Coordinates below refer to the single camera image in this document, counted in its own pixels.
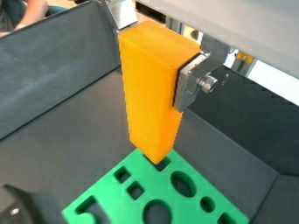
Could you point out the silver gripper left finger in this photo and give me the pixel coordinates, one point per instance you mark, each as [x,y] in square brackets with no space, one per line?
[120,13]

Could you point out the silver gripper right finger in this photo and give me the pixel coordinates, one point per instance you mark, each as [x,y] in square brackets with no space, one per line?
[195,77]

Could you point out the orange rectangular block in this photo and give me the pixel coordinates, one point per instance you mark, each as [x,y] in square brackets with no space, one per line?
[153,52]

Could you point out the black object bottom left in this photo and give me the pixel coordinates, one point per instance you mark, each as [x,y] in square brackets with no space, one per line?
[21,212]

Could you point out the person in background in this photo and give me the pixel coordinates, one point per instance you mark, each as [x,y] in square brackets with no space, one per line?
[18,13]

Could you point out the dark grey bin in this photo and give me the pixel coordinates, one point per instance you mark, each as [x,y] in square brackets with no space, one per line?
[62,111]

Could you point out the green shape sorter board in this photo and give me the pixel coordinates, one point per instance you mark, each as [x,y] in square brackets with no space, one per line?
[145,193]

